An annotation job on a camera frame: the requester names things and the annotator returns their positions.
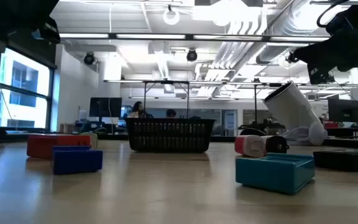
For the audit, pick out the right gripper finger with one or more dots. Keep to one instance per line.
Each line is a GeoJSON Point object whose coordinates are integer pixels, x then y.
{"type": "Point", "coordinates": [320, 74]}
{"type": "Point", "coordinates": [322, 54]}

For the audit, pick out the black and white wall charger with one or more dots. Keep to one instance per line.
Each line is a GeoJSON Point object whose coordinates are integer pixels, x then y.
{"type": "Point", "coordinates": [277, 144]}

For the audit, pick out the pink and white wall charger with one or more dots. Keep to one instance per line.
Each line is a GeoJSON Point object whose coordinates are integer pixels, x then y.
{"type": "Point", "coordinates": [252, 146]}

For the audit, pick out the teal digital clock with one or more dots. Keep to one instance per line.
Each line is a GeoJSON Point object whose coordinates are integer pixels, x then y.
{"type": "Point", "coordinates": [269, 174]}

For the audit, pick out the large red wall charger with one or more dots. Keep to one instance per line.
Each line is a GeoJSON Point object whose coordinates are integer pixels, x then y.
{"type": "Point", "coordinates": [42, 146]}

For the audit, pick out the green wall charger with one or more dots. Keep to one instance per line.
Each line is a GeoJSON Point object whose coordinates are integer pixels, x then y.
{"type": "Point", "coordinates": [94, 140]}

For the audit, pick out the blue digital clock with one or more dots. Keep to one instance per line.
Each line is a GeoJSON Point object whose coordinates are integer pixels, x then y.
{"type": "Point", "coordinates": [76, 161]}

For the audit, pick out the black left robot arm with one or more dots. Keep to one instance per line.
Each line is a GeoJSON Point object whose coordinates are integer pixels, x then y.
{"type": "Point", "coordinates": [5, 15]}

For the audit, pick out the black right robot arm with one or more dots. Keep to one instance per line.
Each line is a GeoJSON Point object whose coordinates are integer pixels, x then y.
{"type": "Point", "coordinates": [343, 21]}

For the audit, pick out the black computer monitor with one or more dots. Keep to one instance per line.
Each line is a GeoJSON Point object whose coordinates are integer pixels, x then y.
{"type": "Point", "coordinates": [343, 110]}
{"type": "Point", "coordinates": [105, 107]}

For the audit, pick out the white cylindrical bin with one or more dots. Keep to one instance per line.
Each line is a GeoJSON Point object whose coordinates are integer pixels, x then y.
{"type": "Point", "coordinates": [291, 109]}

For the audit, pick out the red box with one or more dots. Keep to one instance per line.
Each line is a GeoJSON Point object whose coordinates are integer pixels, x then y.
{"type": "Point", "coordinates": [331, 125]}

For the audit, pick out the black desk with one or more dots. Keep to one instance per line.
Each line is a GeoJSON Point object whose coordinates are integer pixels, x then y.
{"type": "Point", "coordinates": [346, 131]}

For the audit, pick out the crumpled white plastic bag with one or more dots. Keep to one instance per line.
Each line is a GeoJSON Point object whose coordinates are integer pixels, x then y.
{"type": "Point", "coordinates": [297, 137]}

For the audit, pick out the black vertical pole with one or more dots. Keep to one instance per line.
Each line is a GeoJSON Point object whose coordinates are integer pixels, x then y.
{"type": "Point", "coordinates": [255, 102]}

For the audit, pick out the black chair back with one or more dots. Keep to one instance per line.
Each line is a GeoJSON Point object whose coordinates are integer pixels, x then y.
{"type": "Point", "coordinates": [252, 131]}

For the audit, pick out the person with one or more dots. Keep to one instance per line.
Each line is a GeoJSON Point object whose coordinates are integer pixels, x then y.
{"type": "Point", "coordinates": [170, 113]}
{"type": "Point", "coordinates": [137, 110]}

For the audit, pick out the black slotted plastic basket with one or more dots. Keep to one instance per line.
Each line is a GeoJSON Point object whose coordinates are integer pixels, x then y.
{"type": "Point", "coordinates": [169, 135]}

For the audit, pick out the black ceiling-mounted camera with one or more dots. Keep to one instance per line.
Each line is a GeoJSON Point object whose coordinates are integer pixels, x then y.
{"type": "Point", "coordinates": [192, 55]}
{"type": "Point", "coordinates": [291, 58]}
{"type": "Point", "coordinates": [89, 58]}

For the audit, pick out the black metal frame stand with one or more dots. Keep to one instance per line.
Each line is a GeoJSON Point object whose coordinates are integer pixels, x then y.
{"type": "Point", "coordinates": [166, 82]}

